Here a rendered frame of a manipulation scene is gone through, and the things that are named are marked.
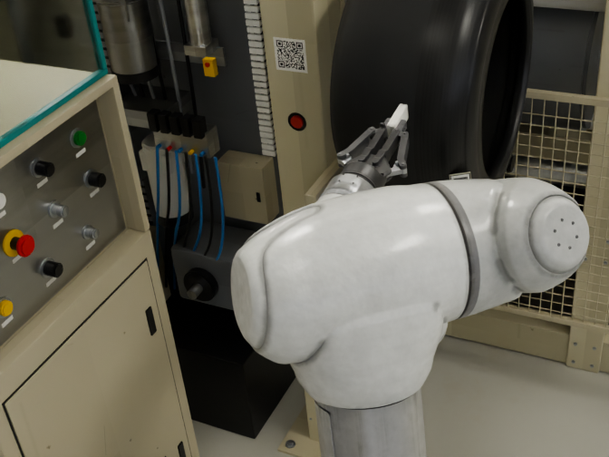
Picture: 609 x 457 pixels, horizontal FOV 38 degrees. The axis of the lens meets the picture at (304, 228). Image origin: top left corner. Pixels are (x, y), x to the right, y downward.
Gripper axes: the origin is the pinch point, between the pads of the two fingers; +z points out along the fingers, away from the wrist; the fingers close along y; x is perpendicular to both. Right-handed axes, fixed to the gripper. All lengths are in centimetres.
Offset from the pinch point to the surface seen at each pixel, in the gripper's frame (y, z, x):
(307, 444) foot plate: 39, 4, 123
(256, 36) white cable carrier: 41.5, 24.3, 1.2
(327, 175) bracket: 25.2, 16.7, 30.4
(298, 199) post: 35, 18, 40
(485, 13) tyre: -10.5, 19.7, -11.8
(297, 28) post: 30.7, 23.8, -2.2
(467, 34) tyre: -8.7, 14.4, -10.4
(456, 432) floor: 1, 24, 127
